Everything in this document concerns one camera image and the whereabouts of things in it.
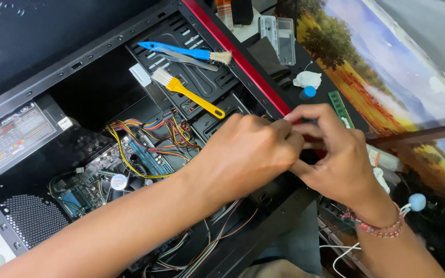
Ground black computer case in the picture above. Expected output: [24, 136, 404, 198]
[0, 0, 323, 278]

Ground person's right hand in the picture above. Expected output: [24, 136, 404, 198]
[284, 103, 381, 211]

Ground crumpled white tissue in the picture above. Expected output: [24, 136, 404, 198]
[293, 71, 322, 90]

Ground yellow handled brush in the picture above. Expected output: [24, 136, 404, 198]
[151, 67, 226, 119]

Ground green ram stick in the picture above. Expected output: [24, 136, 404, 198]
[328, 90, 355, 130]

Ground blue ball bracelet charm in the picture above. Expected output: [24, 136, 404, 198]
[400, 193, 427, 215]

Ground bundle of coloured cables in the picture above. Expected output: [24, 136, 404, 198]
[106, 112, 202, 180]

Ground clear plastic case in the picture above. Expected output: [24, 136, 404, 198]
[258, 15, 297, 66]

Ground metal tweezers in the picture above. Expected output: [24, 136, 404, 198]
[155, 47, 219, 72]

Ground cpu cooler fan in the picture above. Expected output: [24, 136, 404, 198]
[99, 160, 148, 201]

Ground bundle of white cable ties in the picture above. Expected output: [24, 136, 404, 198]
[366, 144, 403, 172]

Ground blue handled brush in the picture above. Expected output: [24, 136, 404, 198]
[138, 41, 233, 65]

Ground person's grey trousers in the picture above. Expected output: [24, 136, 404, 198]
[240, 201, 323, 278]

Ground black folded cloth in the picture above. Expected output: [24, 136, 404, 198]
[247, 37, 293, 89]

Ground landscape print mat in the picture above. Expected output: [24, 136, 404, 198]
[296, 0, 445, 195]

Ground green motherboard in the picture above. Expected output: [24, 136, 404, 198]
[49, 131, 177, 219]

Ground white cable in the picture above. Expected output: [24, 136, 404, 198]
[319, 241, 362, 278]

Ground beaded pink bracelet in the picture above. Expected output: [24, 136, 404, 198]
[342, 203, 405, 238]

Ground black box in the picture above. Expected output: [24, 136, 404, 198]
[231, 0, 254, 26]

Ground person's left hand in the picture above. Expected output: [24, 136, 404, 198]
[187, 113, 305, 204]

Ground orange tube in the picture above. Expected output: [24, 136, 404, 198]
[215, 0, 235, 31]

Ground blue bottle cap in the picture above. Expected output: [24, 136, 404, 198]
[300, 86, 317, 101]

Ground grey power supply unit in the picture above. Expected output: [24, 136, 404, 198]
[0, 94, 76, 179]

